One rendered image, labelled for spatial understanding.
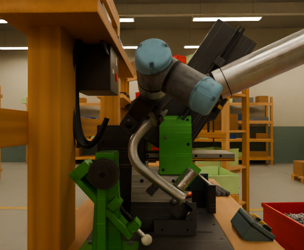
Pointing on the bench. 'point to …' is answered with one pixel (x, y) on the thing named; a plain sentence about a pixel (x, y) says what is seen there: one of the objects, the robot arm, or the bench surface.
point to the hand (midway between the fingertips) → (149, 121)
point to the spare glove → (221, 191)
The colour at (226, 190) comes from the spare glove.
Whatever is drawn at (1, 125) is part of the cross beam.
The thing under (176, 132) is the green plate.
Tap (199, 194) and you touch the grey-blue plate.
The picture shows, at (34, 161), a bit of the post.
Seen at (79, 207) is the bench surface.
